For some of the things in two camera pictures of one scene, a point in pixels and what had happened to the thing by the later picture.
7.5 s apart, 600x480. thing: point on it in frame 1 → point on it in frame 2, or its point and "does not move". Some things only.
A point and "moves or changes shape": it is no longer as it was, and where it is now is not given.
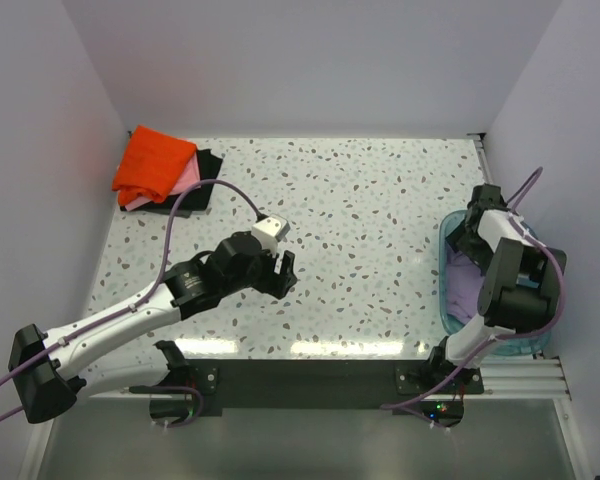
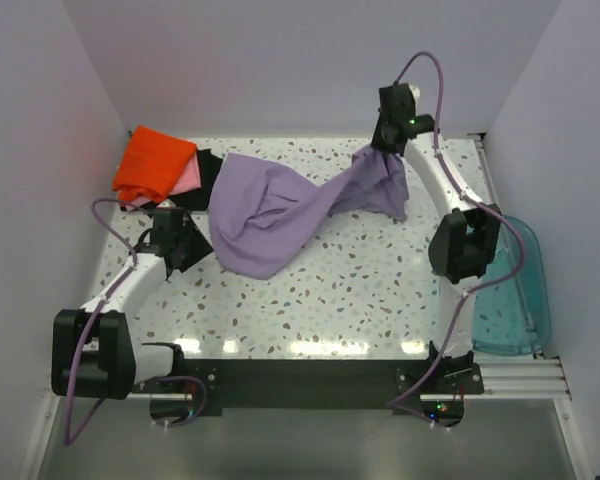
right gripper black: x=458 y=240 → x=376 y=143
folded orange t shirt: x=150 y=165 does not move
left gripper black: x=277 y=284 → x=200 y=247
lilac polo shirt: x=464 y=281 moves or changes shape
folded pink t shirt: x=190 y=177 does not move
